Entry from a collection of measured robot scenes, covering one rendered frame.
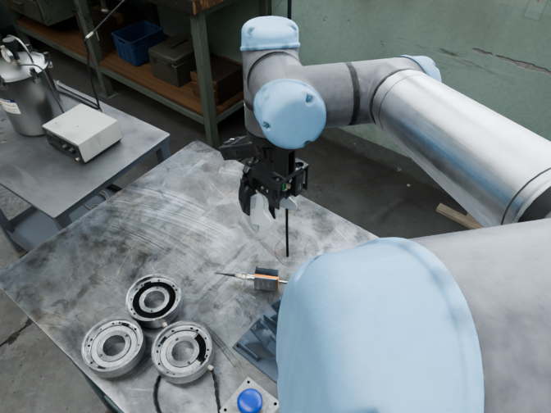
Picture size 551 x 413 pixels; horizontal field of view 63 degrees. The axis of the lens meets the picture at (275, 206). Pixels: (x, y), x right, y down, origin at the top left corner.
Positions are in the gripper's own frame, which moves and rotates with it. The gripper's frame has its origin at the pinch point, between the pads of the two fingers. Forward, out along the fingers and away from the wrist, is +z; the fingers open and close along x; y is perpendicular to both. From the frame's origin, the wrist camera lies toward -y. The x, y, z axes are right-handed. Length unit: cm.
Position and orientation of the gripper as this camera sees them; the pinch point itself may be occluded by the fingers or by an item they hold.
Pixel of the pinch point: (262, 217)
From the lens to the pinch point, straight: 81.4
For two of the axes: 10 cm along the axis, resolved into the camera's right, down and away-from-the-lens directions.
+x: 6.9, -4.8, 5.4
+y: 7.3, 4.6, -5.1
